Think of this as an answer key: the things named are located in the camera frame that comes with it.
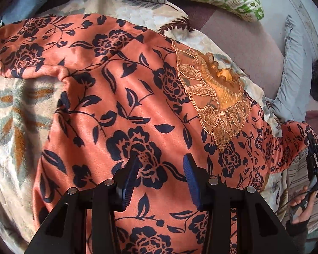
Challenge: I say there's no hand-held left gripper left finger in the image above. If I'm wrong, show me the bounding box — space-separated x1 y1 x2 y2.
26 152 141 254

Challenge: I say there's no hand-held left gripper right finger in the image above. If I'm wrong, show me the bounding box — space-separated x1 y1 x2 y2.
183 153 300 254

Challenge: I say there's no orange floral garment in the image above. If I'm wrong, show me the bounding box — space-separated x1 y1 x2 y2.
0 13 318 254

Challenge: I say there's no person's right forearm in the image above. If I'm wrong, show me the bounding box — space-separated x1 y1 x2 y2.
285 215 310 242

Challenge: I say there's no person's right hand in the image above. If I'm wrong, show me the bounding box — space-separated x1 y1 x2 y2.
290 184 318 225

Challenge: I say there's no grey ruffled pillow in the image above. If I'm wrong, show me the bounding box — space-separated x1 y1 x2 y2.
265 14 318 123

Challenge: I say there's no mauve quilted bed sheet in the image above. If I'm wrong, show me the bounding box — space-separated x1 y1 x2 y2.
172 4 318 130

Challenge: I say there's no cream leaf-print blanket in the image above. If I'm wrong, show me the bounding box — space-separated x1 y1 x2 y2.
0 0 292 254

